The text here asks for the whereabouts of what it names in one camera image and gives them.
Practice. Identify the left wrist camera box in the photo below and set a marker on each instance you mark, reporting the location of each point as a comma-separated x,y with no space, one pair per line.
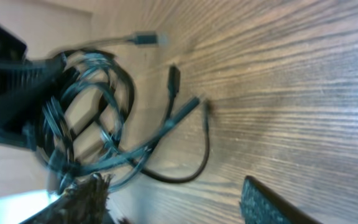
12,48

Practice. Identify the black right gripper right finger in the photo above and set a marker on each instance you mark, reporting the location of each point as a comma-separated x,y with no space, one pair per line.
260,204

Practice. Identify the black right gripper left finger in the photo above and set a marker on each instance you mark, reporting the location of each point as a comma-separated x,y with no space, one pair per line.
80,203

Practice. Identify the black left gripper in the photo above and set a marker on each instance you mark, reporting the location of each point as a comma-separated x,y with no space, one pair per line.
22,84

